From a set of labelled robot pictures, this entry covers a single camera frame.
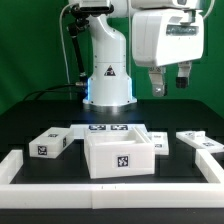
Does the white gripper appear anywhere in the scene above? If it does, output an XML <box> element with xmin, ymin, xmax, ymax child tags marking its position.
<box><xmin>132</xmin><ymin>9</ymin><xmax>204</xmax><ymax>97</ymax></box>

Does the white cabinet body box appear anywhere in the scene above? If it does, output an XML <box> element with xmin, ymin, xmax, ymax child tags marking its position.
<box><xmin>84</xmin><ymin>128</ymin><xmax>155</xmax><ymax>179</ymax></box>

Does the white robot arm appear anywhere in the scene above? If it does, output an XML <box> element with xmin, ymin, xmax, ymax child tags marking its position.
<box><xmin>68</xmin><ymin>0</ymin><xmax>211</xmax><ymax>111</ymax></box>

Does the white cabinet top block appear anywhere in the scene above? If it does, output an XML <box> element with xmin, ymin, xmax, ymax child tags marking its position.
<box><xmin>29</xmin><ymin>127</ymin><xmax>74</xmax><ymax>159</ymax></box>

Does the white U-shaped fence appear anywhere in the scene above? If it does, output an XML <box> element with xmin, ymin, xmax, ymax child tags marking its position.
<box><xmin>0</xmin><ymin>149</ymin><xmax>224</xmax><ymax>209</ymax></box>

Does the white flat base plate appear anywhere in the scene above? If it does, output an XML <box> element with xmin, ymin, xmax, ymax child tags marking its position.
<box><xmin>70</xmin><ymin>124</ymin><xmax>147</xmax><ymax>139</ymax></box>

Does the white cable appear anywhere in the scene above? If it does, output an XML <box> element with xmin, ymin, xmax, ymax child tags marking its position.
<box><xmin>58</xmin><ymin>3</ymin><xmax>81</xmax><ymax>85</ymax></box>

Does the black cable bundle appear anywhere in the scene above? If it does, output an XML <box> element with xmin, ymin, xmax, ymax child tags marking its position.
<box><xmin>21</xmin><ymin>83</ymin><xmax>88</xmax><ymax>102</ymax></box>

